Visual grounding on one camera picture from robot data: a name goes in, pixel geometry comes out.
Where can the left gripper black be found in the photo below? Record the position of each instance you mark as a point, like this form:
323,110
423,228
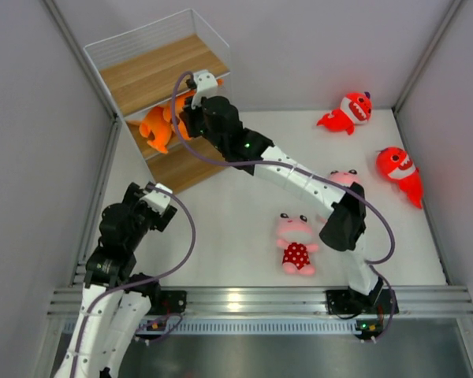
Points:
132,198

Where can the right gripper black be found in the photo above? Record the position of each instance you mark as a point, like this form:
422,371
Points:
188,115

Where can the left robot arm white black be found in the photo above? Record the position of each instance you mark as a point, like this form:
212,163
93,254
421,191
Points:
114,298

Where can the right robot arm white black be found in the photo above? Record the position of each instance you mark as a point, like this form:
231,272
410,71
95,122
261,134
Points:
344,209

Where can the pink frog plush front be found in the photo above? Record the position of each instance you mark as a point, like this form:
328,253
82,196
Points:
295,237

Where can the pink frog plush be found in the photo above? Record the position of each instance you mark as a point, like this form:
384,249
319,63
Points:
344,178
295,237

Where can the red shark plush far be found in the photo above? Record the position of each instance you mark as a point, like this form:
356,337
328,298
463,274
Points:
354,110

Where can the red shark plush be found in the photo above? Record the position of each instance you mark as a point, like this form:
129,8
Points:
396,166
354,110

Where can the pink frog plush rear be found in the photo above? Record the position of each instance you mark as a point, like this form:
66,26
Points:
344,178

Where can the red shark plush near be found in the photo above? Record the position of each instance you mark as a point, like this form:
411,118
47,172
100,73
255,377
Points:
396,166

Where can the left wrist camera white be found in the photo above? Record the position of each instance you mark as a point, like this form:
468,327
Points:
157,197

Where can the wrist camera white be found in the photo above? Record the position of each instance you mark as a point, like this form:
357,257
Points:
157,197
204,84

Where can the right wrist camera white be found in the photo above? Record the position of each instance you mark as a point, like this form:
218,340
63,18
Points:
204,84

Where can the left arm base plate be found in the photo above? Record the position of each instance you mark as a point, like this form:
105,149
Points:
163,317

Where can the white wire wooden shelf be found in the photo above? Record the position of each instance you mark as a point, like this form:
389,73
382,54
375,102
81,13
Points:
137,70

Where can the aluminium rail frame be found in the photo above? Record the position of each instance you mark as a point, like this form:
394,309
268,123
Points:
281,310

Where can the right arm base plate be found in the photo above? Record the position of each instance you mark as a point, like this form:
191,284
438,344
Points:
373,313

